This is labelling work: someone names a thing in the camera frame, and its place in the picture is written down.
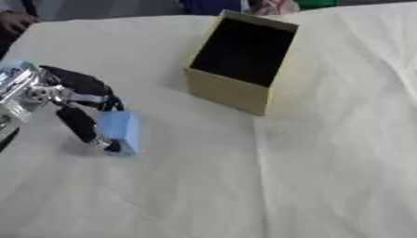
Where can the green object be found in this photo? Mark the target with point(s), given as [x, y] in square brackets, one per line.
[316, 3]

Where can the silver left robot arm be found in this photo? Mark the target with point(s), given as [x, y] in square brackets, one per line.
[19, 89]

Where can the tan cardboard box black inside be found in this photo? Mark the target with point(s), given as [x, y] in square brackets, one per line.
[241, 62]

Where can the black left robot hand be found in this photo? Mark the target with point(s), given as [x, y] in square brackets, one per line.
[81, 83]

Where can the light blue rectangular block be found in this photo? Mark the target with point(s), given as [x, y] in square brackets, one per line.
[120, 130]

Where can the person's hand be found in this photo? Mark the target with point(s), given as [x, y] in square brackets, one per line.
[274, 6]

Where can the person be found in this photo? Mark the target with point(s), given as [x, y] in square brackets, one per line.
[16, 18]

